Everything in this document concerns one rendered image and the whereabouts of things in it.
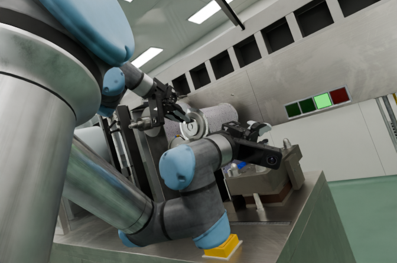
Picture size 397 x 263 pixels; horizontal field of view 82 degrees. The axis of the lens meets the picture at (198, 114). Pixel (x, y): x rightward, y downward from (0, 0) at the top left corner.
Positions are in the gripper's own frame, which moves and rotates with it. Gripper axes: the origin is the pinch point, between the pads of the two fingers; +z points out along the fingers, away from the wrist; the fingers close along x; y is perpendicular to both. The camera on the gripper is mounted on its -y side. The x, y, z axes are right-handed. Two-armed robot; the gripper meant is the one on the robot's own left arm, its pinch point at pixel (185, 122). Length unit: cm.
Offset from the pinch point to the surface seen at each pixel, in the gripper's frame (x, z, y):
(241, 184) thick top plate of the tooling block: -15.7, 17.1, -20.5
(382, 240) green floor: -29, 191, -6
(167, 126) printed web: 17.7, 4.5, 5.8
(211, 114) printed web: -5.7, 7.8, 6.6
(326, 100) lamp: -43, 33, 16
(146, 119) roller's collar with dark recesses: 22.1, -4.5, 5.9
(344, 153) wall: -6, 263, 106
